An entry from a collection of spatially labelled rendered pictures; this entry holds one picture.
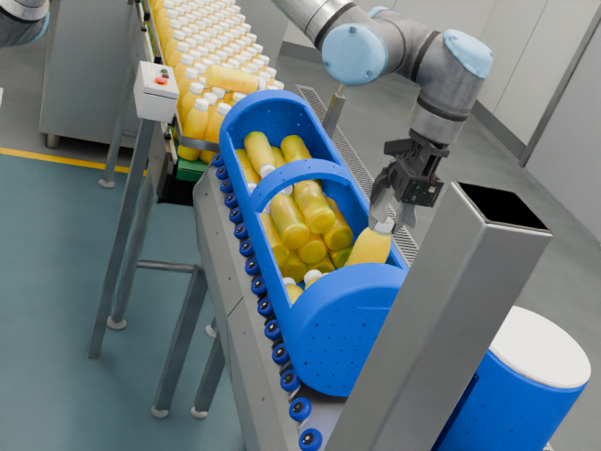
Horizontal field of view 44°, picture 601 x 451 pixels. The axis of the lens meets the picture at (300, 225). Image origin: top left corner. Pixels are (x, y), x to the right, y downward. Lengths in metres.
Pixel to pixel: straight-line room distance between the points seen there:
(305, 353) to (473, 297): 0.86
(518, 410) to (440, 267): 1.21
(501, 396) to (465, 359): 1.14
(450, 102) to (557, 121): 4.88
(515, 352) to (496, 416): 0.15
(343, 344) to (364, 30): 0.59
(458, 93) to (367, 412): 0.71
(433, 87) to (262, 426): 0.73
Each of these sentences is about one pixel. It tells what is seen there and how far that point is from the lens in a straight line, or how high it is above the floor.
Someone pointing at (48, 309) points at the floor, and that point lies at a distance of 3.01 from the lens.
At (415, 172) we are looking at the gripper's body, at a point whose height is 1.44.
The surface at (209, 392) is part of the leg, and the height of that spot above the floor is 0.13.
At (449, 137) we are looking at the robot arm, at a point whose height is 1.51.
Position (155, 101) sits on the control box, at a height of 1.06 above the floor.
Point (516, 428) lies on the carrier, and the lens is 1.77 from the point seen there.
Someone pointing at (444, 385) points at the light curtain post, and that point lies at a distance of 0.60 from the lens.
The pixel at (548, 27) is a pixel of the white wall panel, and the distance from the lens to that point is 6.55.
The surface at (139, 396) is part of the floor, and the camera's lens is 2.73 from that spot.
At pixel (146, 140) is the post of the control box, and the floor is 0.89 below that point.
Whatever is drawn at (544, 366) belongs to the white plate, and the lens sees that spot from 1.74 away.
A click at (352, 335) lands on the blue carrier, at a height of 1.11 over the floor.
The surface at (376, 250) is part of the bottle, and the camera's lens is 1.38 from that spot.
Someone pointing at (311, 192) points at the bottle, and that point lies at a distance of 1.69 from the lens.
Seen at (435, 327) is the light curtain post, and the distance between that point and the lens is 0.55.
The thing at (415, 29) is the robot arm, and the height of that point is 1.65.
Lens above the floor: 1.89
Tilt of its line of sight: 28 degrees down
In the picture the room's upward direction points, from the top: 21 degrees clockwise
